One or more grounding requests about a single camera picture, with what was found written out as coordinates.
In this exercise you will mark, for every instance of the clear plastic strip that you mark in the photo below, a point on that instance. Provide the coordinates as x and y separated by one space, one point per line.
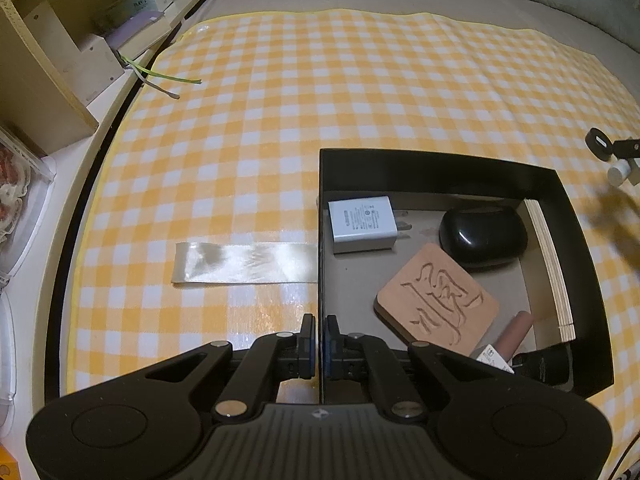
245 264

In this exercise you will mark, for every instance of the purple box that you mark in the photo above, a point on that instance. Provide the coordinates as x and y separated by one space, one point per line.
135 30

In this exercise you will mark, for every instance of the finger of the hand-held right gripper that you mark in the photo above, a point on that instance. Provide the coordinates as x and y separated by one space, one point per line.
622 147

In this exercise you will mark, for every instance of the small black object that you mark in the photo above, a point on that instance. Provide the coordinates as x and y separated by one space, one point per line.
545 365

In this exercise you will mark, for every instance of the yellow checkered blanket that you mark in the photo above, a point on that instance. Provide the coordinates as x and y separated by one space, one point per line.
300 110

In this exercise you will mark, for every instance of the clear box with plush toy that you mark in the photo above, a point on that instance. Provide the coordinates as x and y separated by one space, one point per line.
20 195

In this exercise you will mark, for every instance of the yellow item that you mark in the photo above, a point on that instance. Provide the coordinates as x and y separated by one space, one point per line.
9 462

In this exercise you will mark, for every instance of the wooden shelf unit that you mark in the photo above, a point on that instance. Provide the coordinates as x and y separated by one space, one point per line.
30 85

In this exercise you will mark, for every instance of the carved wooden block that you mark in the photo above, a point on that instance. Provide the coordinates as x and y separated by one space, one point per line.
440 270

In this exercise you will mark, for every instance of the white charger plug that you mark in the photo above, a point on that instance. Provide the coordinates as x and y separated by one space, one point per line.
360 222

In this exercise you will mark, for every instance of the glossy black case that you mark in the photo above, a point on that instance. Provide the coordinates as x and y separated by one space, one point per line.
480 235

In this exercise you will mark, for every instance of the pale tissue box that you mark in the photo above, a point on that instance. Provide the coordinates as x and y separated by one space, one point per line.
130 5

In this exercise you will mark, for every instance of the pink lipstick tube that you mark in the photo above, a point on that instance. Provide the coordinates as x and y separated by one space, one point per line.
516 332

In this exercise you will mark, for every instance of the black storage box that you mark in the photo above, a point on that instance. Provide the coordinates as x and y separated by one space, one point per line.
585 285

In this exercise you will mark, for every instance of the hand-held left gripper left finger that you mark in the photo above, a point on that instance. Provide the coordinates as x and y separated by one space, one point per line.
311 352

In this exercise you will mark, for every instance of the small white object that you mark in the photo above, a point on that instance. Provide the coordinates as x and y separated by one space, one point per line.
619 172

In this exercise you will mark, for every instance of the white wooden bracket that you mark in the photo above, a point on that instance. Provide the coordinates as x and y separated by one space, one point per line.
85 60

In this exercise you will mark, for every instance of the green and white ribbons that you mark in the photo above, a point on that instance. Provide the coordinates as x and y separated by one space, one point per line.
165 79

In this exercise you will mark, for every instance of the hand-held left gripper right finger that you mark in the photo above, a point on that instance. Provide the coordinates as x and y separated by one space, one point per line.
329 352

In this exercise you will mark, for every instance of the stack of thin wooden slats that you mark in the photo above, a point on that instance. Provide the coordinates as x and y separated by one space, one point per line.
550 270

